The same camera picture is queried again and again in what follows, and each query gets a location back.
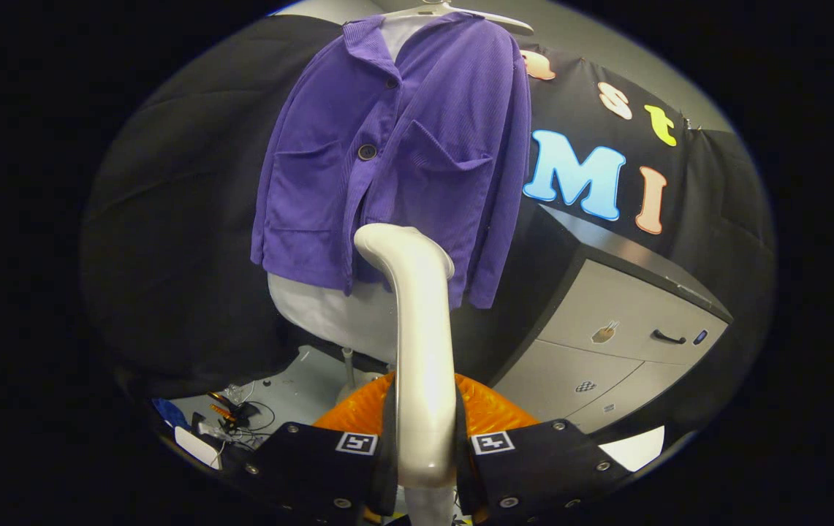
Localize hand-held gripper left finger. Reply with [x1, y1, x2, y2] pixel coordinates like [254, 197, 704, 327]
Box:
[241, 373, 399, 526]

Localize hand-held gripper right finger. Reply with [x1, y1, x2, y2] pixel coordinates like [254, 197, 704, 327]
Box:
[453, 373, 633, 526]

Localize white garment steamer head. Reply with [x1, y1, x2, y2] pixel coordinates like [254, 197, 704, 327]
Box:
[353, 223, 459, 490]

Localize purple jacket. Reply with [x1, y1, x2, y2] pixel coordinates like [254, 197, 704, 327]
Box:
[251, 11, 532, 310]

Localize white clothes hanger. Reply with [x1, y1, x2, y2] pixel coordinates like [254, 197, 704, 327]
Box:
[380, 0, 534, 34]

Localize orange and black tool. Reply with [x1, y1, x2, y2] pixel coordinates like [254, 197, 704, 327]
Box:
[207, 391, 262, 430]

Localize white paper sheet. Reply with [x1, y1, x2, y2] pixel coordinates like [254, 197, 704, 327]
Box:
[618, 426, 666, 472]

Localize small white box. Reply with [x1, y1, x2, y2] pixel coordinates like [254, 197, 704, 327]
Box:
[174, 426, 221, 470]

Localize blue cloth item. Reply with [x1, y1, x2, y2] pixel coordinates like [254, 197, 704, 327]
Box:
[152, 398, 192, 432]

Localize grey drawer cabinet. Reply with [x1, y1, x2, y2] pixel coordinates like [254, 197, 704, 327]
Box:
[493, 205, 733, 435]

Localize black backdrop cloth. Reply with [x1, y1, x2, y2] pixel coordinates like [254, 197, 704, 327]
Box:
[80, 15, 776, 410]

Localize tangle of thin cables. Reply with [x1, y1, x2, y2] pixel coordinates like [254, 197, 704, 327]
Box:
[201, 381, 278, 454]

